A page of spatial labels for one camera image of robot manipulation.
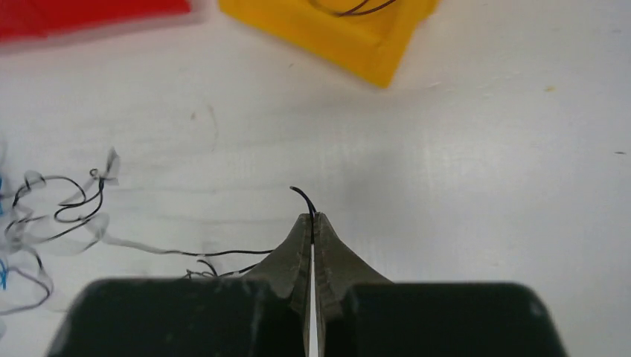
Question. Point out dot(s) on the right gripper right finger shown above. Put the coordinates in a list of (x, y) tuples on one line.
[(337, 270)]

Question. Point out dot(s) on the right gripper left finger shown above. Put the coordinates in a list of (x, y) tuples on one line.
[(281, 325)]

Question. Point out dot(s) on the yellow bin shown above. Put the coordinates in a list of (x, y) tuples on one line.
[(366, 38)]

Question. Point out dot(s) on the red double bin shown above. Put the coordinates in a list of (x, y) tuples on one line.
[(42, 18)]

